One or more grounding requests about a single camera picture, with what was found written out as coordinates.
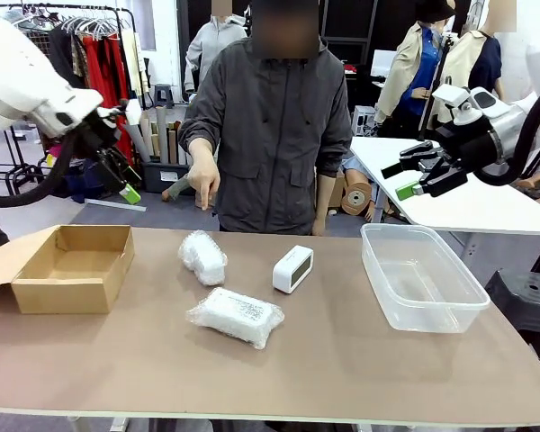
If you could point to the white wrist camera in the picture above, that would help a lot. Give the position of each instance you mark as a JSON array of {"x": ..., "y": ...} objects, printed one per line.
[
  {"x": 133, "y": 112},
  {"x": 450, "y": 94}
]

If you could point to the clear plastic container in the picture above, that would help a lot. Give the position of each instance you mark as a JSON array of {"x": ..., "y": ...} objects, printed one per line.
[{"x": 432, "y": 315}]

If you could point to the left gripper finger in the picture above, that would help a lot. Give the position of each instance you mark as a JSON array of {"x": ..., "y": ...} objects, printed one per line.
[
  {"x": 130, "y": 195},
  {"x": 128, "y": 166}
]

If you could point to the white monitor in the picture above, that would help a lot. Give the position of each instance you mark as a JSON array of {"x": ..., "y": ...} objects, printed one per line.
[{"x": 382, "y": 63}]

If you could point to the mannequin beige coat blue shirt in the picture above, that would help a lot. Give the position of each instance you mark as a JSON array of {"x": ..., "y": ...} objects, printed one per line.
[{"x": 405, "y": 67}]

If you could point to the white computer case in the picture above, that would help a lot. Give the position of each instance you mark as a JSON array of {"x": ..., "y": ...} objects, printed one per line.
[{"x": 364, "y": 119}]

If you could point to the bubble-wrapped clock plain white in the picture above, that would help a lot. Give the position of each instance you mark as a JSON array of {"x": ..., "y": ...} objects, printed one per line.
[{"x": 204, "y": 261}]

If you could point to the person's dark grey jacket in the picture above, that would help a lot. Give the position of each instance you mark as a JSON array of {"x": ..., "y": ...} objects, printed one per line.
[{"x": 270, "y": 135}]

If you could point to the black light stand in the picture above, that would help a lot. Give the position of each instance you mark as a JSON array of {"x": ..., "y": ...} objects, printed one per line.
[{"x": 439, "y": 72}]

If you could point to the brown cardboard carton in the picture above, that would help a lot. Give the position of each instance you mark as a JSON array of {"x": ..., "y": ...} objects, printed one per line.
[{"x": 337, "y": 189}]

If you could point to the black metal clothes rack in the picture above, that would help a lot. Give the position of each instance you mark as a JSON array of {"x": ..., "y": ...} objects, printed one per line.
[{"x": 94, "y": 10}]

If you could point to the mannequin beige vest navy shirt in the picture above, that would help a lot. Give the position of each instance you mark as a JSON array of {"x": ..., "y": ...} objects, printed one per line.
[{"x": 463, "y": 58}]

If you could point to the open brown cardboard box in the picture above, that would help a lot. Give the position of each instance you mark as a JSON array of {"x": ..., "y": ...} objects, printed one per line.
[{"x": 58, "y": 294}]

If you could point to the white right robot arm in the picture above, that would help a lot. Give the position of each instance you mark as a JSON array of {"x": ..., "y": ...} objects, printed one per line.
[{"x": 506, "y": 121}]

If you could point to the dark grey storage bin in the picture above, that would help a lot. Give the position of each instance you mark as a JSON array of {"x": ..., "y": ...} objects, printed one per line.
[{"x": 155, "y": 177}]

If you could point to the bubble-wrapped clock grey display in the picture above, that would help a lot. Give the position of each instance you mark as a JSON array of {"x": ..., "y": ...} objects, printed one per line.
[{"x": 234, "y": 315}]

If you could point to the red hanging dress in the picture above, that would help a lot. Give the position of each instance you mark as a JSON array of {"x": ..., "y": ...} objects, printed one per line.
[{"x": 105, "y": 76}]

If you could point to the person's right hand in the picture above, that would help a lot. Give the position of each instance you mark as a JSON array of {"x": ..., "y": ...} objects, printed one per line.
[{"x": 203, "y": 171}]

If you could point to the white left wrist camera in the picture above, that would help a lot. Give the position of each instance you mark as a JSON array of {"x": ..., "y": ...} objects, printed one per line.
[{"x": 133, "y": 112}]

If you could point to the beige paper roll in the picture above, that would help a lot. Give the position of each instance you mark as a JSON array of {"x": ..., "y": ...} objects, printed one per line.
[{"x": 145, "y": 126}]

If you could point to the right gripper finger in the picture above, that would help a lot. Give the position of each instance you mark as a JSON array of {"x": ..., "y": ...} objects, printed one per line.
[
  {"x": 441, "y": 180},
  {"x": 416, "y": 157}
]

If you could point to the tall grey paper roll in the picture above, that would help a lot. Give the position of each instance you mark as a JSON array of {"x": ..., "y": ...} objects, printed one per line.
[{"x": 162, "y": 135}]

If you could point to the small grey step stool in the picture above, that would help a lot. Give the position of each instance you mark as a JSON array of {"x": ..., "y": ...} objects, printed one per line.
[{"x": 163, "y": 94}]

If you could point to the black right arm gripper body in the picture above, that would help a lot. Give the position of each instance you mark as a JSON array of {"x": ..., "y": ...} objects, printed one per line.
[{"x": 470, "y": 146}]

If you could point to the dark blue fabric bundle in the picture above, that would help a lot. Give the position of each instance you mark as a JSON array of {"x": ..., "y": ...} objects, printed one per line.
[{"x": 83, "y": 184}]

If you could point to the black hanging garment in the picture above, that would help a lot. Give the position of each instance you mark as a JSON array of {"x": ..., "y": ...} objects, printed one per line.
[{"x": 65, "y": 54}]

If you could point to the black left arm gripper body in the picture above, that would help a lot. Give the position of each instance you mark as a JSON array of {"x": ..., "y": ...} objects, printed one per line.
[{"x": 101, "y": 135}]

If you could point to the person's left hand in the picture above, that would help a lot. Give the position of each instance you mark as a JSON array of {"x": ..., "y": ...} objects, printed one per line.
[{"x": 320, "y": 227}]

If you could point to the brown cardboard spool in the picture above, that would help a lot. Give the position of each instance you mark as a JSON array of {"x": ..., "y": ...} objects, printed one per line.
[{"x": 355, "y": 198}]

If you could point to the white metal bar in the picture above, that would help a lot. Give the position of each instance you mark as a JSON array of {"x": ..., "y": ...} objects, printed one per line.
[{"x": 117, "y": 204}]

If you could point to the leaning grey paper roll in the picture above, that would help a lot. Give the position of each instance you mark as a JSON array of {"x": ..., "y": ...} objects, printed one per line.
[{"x": 139, "y": 144}]

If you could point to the person's left forearm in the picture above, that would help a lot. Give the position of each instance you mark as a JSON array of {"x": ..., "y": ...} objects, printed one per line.
[{"x": 323, "y": 193}]

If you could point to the floor mannequin grey-green top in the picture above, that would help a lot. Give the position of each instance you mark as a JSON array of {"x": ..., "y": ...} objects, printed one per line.
[{"x": 177, "y": 186}]

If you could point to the unwrapped white digital clock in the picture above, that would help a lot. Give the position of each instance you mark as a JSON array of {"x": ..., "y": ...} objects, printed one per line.
[{"x": 288, "y": 274}]

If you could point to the figure in grey hoodie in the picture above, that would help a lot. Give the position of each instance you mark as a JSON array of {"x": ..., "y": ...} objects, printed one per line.
[{"x": 211, "y": 45}]

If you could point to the person's blurred head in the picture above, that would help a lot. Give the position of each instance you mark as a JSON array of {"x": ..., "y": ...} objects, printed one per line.
[{"x": 283, "y": 27}]

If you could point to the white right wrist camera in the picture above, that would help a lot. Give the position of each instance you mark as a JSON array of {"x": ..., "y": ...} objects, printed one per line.
[{"x": 450, "y": 94}]

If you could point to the black plastic stool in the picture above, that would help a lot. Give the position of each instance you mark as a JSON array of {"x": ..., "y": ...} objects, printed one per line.
[{"x": 531, "y": 297}]

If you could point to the white side table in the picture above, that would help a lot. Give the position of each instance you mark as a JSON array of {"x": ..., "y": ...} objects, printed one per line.
[{"x": 477, "y": 211}]

